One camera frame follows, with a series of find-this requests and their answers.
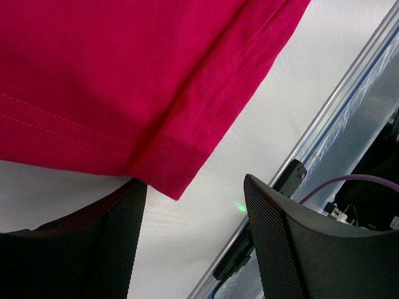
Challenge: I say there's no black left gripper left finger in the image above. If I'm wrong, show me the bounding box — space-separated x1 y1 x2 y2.
1 179 147 298

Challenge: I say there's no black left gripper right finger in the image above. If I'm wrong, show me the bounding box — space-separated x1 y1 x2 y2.
244 174 398 298

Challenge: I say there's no magenta pink t-shirt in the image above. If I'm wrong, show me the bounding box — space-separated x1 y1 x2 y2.
1 1 309 200

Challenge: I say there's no aluminium front rail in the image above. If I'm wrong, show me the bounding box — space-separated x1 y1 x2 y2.
190 4 398 298

